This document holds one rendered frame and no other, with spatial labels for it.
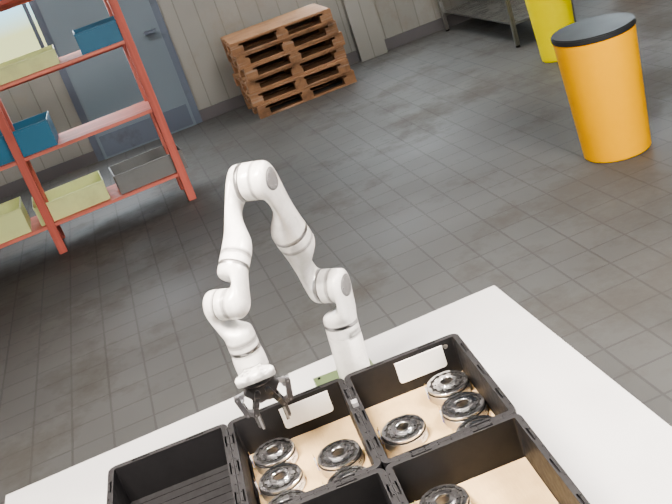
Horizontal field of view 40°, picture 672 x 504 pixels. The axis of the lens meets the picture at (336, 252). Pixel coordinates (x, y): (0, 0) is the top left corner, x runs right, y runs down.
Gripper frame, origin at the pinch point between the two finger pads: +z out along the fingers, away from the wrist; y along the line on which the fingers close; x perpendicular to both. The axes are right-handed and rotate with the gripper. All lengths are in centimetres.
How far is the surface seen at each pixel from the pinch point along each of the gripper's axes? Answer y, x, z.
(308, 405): -8.4, -6.9, 4.7
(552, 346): -75, -21, 25
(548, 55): -288, -521, 97
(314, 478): -3.7, 12.3, 11.3
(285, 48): -106, -696, 50
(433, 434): -32.3, 13.9, 11.5
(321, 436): -8.5, -2.6, 11.5
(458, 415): -39.0, 14.8, 8.7
